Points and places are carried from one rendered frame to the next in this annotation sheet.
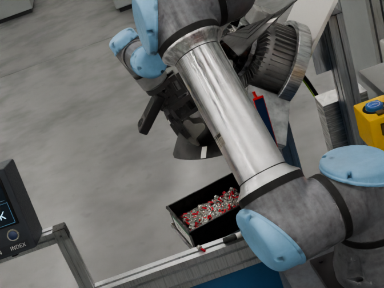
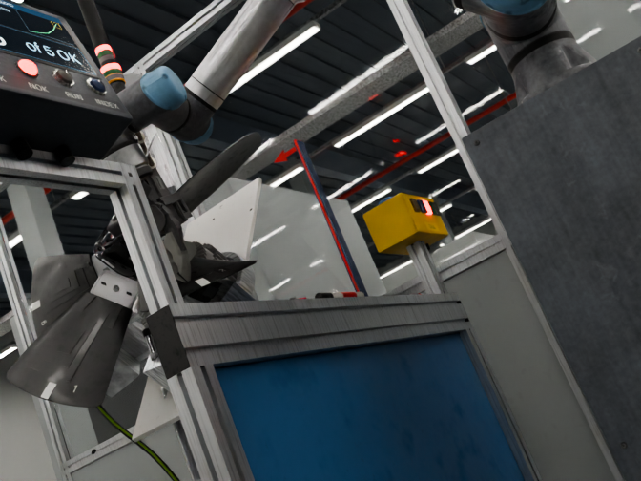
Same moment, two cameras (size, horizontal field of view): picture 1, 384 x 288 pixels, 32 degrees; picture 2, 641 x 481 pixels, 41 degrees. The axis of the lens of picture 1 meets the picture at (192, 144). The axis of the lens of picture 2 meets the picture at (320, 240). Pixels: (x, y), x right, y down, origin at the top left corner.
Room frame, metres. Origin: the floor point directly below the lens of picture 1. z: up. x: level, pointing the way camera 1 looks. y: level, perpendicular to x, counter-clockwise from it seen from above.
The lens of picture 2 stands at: (0.71, 1.14, 0.60)
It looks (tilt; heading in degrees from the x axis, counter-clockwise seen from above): 15 degrees up; 298
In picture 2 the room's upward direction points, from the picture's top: 23 degrees counter-clockwise
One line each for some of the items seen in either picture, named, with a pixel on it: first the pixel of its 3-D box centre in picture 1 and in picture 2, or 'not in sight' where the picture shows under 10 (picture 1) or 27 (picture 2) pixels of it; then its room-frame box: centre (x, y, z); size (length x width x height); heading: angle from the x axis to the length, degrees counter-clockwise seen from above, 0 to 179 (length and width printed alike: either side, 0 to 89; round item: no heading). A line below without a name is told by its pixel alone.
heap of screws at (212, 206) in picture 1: (215, 214); not in sight; (1.51, 0.00, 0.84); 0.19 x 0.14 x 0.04; 105
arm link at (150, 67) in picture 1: (152, 56); (155, 101); (1.49, 0.02, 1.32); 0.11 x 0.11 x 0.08; 14
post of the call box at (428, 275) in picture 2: not in sight; (426, 270); (1.34, -0.47, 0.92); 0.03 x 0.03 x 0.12; 0
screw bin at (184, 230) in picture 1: (216, 211); not in sight; (1.51, 0.00, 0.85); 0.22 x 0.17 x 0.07; 105
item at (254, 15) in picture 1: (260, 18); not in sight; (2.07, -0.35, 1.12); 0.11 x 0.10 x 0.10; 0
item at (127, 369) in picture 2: not in sight; (104, 364); (2.05, -0.24, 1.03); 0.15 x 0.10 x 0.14; 90
